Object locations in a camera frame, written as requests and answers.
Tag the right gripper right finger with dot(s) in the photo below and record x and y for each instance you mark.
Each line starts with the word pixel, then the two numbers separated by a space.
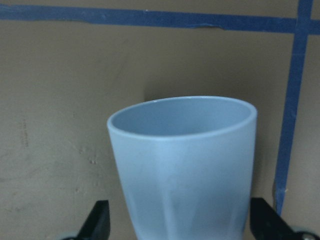
pixel 266 224

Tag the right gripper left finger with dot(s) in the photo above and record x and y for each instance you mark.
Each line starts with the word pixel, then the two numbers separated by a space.
pixel 97 225

